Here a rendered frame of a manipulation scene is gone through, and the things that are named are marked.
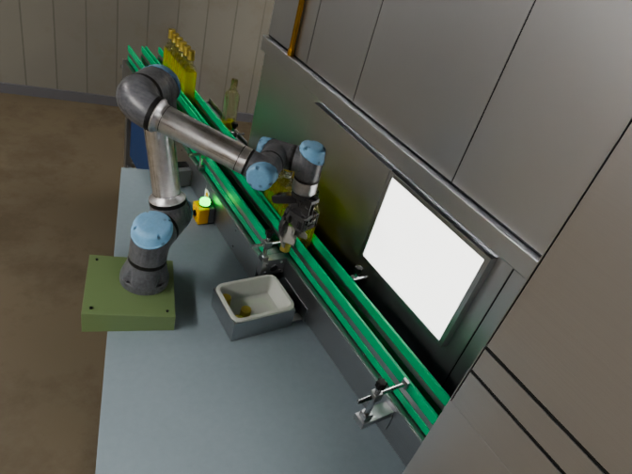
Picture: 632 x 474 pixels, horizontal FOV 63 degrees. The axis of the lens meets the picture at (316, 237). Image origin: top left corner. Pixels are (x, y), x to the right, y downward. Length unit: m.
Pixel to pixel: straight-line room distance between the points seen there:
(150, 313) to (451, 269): 0.89
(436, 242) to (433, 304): 0.19
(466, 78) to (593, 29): 0.33
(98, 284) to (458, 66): 1.22
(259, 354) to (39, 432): 1.06
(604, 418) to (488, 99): 0.80
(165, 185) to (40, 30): 3.10
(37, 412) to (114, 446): 1.03
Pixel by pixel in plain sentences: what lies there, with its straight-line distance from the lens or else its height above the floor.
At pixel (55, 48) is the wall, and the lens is 4.65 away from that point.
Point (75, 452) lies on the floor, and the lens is 2.33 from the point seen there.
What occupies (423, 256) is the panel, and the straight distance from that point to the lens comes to 1.53.
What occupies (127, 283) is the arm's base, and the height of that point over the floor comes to 0.84.
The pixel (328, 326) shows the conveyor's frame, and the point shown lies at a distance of 1.67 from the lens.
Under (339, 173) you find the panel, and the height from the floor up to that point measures 1.17.
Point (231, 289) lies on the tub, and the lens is 1.74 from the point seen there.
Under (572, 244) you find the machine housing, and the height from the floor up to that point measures 1.65.
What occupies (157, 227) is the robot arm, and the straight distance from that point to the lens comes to 1.59.
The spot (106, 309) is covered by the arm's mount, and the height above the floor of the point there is 0.82.
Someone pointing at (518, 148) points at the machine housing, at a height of 1.58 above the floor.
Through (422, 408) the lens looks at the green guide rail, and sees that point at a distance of 1.45.
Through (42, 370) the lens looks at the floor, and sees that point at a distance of 2.57.
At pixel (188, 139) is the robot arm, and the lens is 1.39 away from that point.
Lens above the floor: 2.00
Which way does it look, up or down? 35 degrees down
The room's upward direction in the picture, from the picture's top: 17 degrees clockwise
